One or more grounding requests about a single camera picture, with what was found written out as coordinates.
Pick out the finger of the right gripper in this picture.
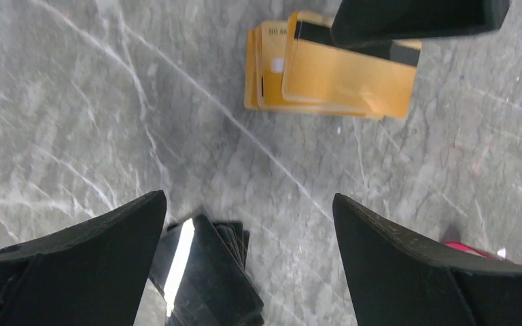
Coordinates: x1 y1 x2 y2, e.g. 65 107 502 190
330 0 511 48

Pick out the red leather card holder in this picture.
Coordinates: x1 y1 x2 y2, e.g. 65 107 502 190
443 242 506 261

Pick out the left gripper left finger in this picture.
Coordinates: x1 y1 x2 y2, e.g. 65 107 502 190
0 190 167 325

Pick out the single gold credit card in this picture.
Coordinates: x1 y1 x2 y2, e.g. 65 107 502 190
282 11 422 119

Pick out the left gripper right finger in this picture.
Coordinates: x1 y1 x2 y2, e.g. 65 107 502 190
332 194 522 325

